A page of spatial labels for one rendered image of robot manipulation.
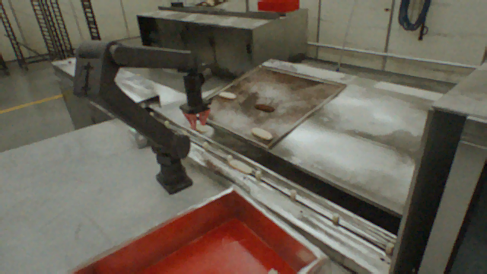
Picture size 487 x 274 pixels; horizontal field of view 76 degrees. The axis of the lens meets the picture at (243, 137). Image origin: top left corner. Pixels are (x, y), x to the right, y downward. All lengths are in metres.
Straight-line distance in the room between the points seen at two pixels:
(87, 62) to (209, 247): 0.52
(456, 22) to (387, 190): 3.66
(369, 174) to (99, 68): 0.74
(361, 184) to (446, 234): 0.52
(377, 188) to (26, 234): 0.98
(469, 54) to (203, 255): 4.04
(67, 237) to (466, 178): 0.92
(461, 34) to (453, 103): 4.08
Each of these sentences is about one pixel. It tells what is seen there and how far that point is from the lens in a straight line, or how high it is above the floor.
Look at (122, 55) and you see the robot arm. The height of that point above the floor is 1.28.
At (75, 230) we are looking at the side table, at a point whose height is 0.82.
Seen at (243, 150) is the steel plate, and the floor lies 0.82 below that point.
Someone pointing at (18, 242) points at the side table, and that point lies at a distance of 1.08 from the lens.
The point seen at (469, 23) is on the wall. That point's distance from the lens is 4.42.
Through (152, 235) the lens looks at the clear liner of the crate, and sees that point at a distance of 0.77.
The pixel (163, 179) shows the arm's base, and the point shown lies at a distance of 1.03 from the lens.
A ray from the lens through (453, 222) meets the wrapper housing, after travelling 0.42.
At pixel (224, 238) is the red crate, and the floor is 0.82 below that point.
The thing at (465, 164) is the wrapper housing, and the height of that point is 1.25.
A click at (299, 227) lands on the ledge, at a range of 0.82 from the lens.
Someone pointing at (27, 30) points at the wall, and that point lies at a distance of 8.04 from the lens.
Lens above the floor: 1.44
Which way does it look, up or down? 29 degrees down
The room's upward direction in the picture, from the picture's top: 4 degrees counter-clockwise
